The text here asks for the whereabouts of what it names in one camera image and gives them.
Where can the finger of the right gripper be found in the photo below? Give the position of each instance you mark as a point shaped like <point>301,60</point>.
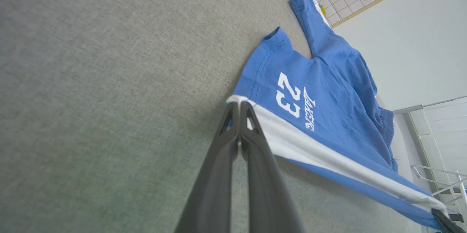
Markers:
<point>447,225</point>

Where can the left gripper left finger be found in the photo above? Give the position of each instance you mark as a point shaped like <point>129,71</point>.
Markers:
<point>215,196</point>

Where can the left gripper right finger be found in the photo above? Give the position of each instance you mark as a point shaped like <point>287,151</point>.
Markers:
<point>266,196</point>

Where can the blue white basketball shorts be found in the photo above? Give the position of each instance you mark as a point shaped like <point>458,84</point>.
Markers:
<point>328,116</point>

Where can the white metal railing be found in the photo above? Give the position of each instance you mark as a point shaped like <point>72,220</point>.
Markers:
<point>445,182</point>

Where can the grey fabric sofa surface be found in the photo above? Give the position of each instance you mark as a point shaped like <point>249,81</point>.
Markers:
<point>91,79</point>

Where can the white metal door frame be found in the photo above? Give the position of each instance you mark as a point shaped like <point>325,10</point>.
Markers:
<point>437,134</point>

